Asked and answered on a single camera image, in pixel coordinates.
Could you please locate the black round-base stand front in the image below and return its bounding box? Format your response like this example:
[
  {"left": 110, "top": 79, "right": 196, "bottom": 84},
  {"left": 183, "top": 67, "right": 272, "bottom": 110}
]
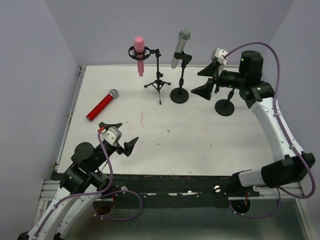
[{"left": 170, "top": 51, "right": 192, "bottom": 104}]

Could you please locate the black round-base stand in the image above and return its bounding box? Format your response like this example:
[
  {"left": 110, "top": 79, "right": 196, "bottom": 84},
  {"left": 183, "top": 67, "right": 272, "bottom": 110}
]
[
  {"left": 214, "top": 88, "right": 235, "bottom": 117},
  {"left": 170, "top": 51, "right": 192, "bottom": 104}
]

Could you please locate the red glitter microphone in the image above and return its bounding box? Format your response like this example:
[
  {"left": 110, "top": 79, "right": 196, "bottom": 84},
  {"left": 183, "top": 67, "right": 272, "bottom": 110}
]
[{"left": 86, "top": 89, "right": 119, "bottom": 122}]

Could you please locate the silver microphone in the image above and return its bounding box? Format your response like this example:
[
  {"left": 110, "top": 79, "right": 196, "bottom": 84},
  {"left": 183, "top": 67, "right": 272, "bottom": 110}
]
[{"left": 171, "top": 28, "right": 191, "bottom": 69}]

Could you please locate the black tripod shock-mount stand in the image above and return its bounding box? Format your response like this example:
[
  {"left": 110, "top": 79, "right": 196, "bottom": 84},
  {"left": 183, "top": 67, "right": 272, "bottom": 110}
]
[{"left": 128, "top": 44, "right": 172, "bottom": 105}]

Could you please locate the pink microphone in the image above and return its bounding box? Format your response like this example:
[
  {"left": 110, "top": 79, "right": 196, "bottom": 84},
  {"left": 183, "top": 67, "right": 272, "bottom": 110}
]
[{"left": 133, "top": 36, "right": 145, "bottom": 77}]

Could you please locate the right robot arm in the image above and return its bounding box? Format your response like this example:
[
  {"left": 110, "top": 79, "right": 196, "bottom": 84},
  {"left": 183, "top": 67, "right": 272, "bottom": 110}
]
[{"left": 191, "top": 48, "right": 315, "bottom": 188}]

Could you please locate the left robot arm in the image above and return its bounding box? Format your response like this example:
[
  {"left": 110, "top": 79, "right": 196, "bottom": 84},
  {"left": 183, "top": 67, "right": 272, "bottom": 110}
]
[{"left": 18, "top": 122, "right": 138, "bottom": 240}]

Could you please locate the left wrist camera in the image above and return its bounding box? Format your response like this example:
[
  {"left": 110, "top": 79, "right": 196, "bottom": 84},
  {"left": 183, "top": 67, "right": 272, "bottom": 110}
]
[{"left": 99, "top": 126, "right": 123, "bottom": 146}]

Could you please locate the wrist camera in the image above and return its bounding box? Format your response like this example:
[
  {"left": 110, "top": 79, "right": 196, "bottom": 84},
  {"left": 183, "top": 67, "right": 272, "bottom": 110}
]
[
  {"left": 99, "top": 126, "right": 123, "bottom": 146},
  {"left": 210, "top": 48, "right": 228, "bottom": 65}
]

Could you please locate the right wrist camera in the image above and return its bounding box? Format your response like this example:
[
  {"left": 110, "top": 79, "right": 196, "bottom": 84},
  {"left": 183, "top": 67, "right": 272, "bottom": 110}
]
[{"left": 210, "top": 48, "right": 228, "bottom": 65}]

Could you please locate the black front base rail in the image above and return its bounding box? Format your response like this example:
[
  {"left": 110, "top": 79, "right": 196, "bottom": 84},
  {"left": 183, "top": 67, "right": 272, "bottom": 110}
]
[{"left": 101, "top": 174, "right": 260, "bottom": 209}]

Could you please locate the aluminium extrusion rail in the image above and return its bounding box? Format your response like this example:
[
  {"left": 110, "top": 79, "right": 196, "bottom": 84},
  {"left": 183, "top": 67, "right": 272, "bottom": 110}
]
[{"left": 39, "top": 180, "right": 60, "bottom": 201}]

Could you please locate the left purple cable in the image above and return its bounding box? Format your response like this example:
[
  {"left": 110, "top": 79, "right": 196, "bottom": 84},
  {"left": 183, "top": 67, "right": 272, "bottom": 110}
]
[{"left": 34, "top": 131, "right": 143, "bottom": 237}]

